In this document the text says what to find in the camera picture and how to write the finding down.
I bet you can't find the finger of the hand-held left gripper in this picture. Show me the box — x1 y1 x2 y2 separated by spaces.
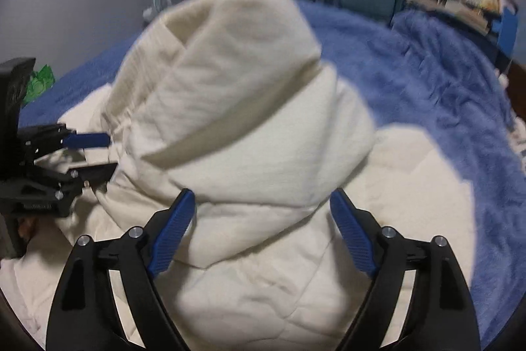
18 124 111 151
35 163 119 188

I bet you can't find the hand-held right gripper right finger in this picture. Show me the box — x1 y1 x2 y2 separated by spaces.
329 188 481 351

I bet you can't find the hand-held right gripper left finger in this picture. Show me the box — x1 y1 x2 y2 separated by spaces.
46 188 196 351

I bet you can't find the cream hooded jacket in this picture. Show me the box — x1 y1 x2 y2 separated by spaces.
0 0 478 351

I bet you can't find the green plastic bag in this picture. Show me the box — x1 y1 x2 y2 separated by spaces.
22 64 56 106

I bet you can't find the white fan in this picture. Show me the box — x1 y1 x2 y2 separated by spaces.
143 0 172 23

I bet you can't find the blue fleece blanket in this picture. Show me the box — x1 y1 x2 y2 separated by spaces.
18 0 526 351

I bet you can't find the wooden headboard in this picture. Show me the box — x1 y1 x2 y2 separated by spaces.
505 63 526 99

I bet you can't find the stack of papers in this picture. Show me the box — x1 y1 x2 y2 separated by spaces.
407 0 492 34

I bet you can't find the blue box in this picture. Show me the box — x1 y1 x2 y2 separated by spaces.
492 6 519 59

